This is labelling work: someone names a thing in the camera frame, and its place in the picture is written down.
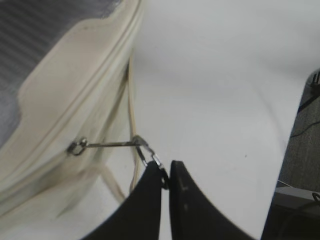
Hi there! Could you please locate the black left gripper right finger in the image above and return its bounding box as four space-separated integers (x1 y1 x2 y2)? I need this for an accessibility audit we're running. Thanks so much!
169 160 251 240

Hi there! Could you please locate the metal zipper pull ring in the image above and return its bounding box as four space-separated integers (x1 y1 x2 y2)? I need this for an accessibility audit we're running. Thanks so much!
66 134 171 190

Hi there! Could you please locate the cream canvas zipper bag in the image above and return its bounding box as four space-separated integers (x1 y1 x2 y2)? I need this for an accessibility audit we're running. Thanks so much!
0 0 145 240

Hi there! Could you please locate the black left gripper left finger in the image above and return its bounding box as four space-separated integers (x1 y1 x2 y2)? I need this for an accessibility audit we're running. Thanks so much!
84 162 162 240

